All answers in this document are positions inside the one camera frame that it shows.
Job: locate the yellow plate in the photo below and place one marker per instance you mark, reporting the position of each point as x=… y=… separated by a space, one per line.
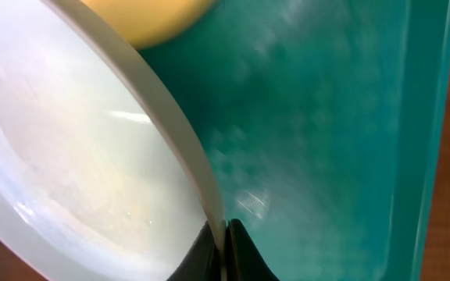
x=144 y=23

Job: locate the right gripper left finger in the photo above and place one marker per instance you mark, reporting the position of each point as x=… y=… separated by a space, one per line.
x=202 y=262

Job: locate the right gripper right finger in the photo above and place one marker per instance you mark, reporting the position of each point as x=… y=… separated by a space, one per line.
x=243 y=260

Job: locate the light blue plate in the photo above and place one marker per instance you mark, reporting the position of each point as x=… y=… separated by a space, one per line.
x=101 y=174

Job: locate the teal plastic tray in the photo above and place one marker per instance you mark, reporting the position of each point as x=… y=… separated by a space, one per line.
x=322 y=121

